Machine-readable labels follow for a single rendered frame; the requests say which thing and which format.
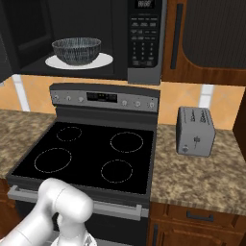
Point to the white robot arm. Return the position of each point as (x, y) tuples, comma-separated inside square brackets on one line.
[(51, 208)]

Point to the white microwave turntable plate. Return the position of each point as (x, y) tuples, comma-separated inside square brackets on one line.
[(104, 59)]

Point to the grey patterned bowl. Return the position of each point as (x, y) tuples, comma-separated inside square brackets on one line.
[(77, 50)]

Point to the black microwave oven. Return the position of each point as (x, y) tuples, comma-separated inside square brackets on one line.
[(96, 35)]

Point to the brown base cupboard door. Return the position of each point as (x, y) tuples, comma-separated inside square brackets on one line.
[(192, 237)]

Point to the microwave door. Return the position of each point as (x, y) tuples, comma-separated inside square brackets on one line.
[(5, 41)]

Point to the black stove with hob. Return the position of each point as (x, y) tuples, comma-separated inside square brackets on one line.
[(93, 150)]

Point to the silver toaster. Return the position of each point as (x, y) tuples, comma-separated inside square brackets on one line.
[(194, 132)]

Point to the dark brown tall cupboard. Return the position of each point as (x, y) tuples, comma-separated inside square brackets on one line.
[(241, 121)]

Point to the brown wooden drawer front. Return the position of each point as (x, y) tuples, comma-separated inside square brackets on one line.
[(200, 217)]

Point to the brown wooden base cupboard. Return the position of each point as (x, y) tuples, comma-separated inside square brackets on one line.
[(5, 211)]

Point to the brown wall cupboard door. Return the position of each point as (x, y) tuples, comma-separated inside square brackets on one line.
[(208, 38)]

